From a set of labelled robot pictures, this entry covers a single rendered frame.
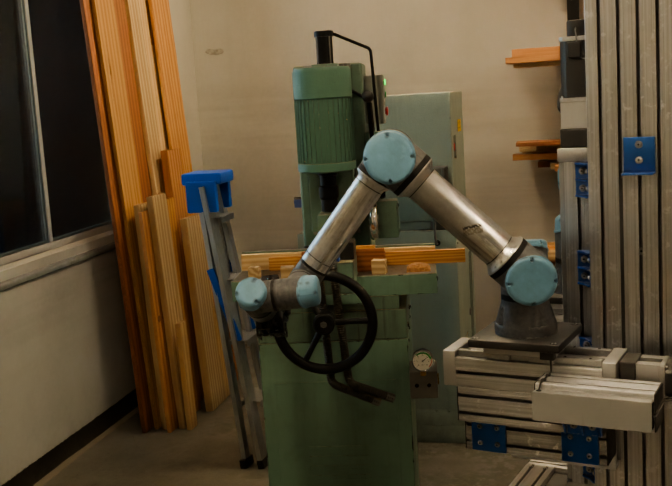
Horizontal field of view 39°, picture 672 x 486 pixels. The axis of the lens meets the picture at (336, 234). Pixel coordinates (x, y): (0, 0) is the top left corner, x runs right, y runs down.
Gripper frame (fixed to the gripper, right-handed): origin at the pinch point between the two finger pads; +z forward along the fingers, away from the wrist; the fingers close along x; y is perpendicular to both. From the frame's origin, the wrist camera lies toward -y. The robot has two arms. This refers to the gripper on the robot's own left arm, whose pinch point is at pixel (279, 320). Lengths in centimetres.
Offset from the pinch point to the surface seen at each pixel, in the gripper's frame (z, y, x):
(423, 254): 32, -24, 39
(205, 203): 82, -72, -42
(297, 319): 23.5, -6.2, 0.7
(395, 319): 25.3, -3.4, 29.1
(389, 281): 20.0, -13.3, 28.8
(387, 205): 39, -44, 29
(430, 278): 20.3, -12.9, 40.6
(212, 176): 80, -81, -38
